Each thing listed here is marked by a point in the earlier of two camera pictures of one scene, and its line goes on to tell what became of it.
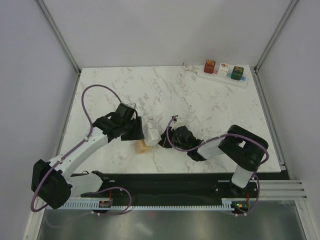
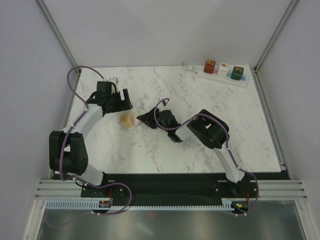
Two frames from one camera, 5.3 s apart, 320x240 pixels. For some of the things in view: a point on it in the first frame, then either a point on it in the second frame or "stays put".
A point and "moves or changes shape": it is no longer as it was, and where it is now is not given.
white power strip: [243, 83] stays put
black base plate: [204, 188] stays put
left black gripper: [137, 134] -> [123, 105]
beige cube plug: [141, 147] moves or changes shape
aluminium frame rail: [282, 189] stays put
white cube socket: [152, 137] moves or changes shape
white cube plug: [223, 70] stays put
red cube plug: [209, 66] stays put
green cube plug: [237, 73] stays put
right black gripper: [164, 142] -> [148, 119]
